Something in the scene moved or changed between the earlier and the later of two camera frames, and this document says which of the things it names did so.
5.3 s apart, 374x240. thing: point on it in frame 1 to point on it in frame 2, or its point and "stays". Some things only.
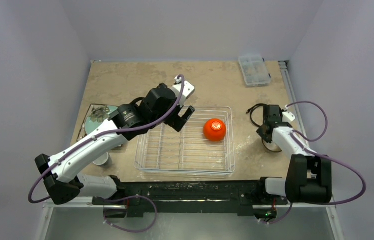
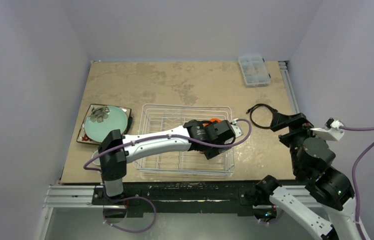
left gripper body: (175, 118) to (211, 152)
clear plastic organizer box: (254, 70) stays
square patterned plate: (82, 132) stays
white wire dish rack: (205, 147) stays
